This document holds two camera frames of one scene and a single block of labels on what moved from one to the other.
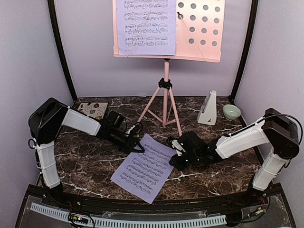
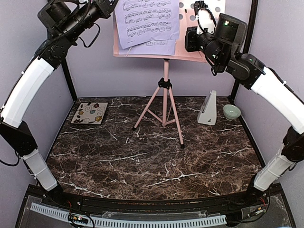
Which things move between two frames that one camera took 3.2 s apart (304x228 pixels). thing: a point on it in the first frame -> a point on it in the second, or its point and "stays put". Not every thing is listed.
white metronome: [208, 113] stays put
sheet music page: [143, 175] -> [139, 21]
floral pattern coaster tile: [96, 109] stays put
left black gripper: [130, 144] -> [106, 6]
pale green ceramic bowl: [231, 111] stays put
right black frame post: [252, 25] stays put
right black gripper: [178, 165] -> [190, 45]
